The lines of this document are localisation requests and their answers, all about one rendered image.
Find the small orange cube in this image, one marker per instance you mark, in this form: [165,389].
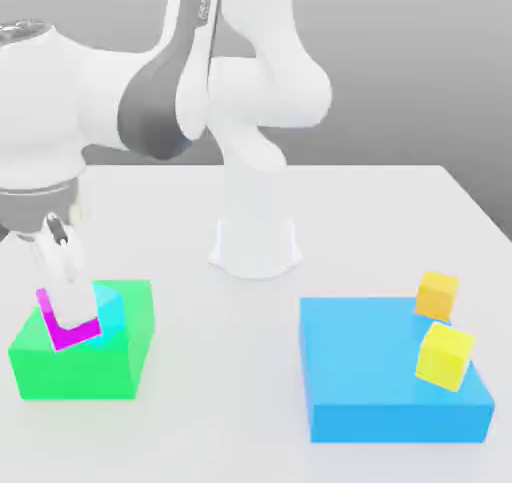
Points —
[436,297]

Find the large blue box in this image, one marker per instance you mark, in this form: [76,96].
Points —
[360,351]

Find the small yellow cube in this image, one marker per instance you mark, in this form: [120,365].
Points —
[442,357]

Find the small cyan cube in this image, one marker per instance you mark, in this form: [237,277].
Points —
[112,307]

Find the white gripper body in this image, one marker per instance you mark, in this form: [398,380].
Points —
[74,303]

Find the small magenta cube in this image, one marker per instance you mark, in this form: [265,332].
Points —
[74,337]

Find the large green box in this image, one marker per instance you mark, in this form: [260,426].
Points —
[80,371]

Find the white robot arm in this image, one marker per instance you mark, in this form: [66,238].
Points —
[248,195]

